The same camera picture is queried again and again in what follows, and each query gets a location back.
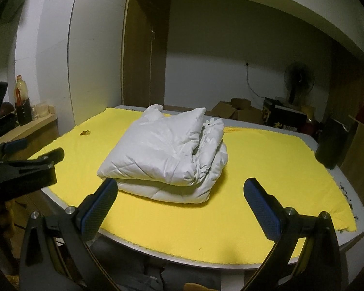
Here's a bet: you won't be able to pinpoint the white puffer jacket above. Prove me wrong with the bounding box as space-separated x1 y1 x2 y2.
97 105 228 204

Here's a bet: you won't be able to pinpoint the wooden side cabinet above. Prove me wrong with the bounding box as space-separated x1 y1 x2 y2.
0 114 59 160

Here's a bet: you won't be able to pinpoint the white plastic jar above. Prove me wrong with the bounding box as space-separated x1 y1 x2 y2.
35 103 50 118

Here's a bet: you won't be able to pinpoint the dark rice cooker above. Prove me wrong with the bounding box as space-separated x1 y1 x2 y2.
0 101 17 128

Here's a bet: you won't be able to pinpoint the yellow towel mat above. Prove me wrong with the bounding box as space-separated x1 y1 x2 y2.
44 108 357 265

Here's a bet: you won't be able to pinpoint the black yellow box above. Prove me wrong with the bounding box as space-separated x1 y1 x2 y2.
262 97 315 134

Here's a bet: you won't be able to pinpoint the wooden wardrobe door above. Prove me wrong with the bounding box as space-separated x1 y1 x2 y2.
121 0 171 108

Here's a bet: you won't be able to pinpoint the cardboard boxes on floor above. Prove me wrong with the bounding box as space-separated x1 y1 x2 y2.
207 98 262 124

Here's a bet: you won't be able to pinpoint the black floor fan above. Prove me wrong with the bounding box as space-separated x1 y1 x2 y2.
284 62 315 106

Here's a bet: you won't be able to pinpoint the black wall cable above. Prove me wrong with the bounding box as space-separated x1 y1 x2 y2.
245 62 266 99

